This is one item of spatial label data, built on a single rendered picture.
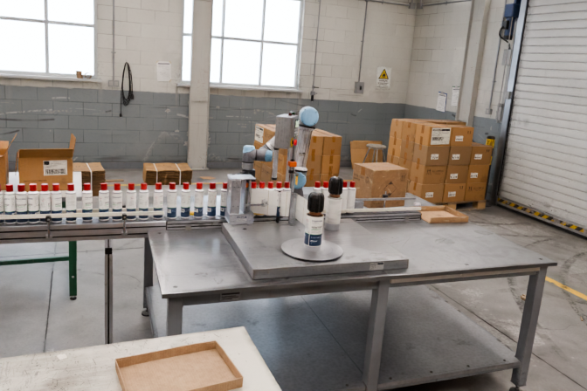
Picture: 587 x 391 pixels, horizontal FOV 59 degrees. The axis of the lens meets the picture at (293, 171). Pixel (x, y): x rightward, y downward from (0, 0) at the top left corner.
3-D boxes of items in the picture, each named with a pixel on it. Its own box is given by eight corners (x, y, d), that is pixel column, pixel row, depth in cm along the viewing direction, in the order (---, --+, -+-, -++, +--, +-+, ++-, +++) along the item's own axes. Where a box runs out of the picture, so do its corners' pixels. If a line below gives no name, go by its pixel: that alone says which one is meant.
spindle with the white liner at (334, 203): (328, 230, 289) (332, 179, 283) (321, 225, 297) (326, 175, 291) (341, 229, 292) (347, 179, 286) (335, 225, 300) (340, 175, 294)
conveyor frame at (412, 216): (166, 229, 285) (166, 222, 284) (163, 223, 295) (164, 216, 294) (420, 220, 342) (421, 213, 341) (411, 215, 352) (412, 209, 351)
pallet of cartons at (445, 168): (416, 215, 661) (427, 126, 638) (378, 197, 736) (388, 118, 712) (486, 210, 711) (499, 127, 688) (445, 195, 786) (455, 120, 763)
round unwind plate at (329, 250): (293, 264, 237) (293, 262, 237) (272, 241, 265) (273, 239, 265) (353, 260, 248) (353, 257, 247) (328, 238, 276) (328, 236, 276)
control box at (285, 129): (273, 147, 306) (275, 115, 303) (281, 144, 323) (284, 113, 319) (290, 149, 304) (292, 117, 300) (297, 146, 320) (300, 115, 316)
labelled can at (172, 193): (167, 219, 287) (168, 183, 283) (166, 216, 292) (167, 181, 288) (176, 219, 289) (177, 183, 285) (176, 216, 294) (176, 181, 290)
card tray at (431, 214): (430, 223, 336) (431, 217, 335) (408, 212, 359) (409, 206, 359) (467, 222, 346) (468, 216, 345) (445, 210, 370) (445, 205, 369)
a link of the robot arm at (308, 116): (302, 187, 350) (318, 107, 341) (304, 191, 336) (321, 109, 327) (285, 183, 349) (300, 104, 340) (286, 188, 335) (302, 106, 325)
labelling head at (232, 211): (229, 224, 286) (231, 179, 281) (224, 217, 298) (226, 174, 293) (253, 223, 291) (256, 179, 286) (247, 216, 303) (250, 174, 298)
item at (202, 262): (162, 298, 209) (162, 294, 209) (139, 200, 347) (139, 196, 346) (556, 265, 281) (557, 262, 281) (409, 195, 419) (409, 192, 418)
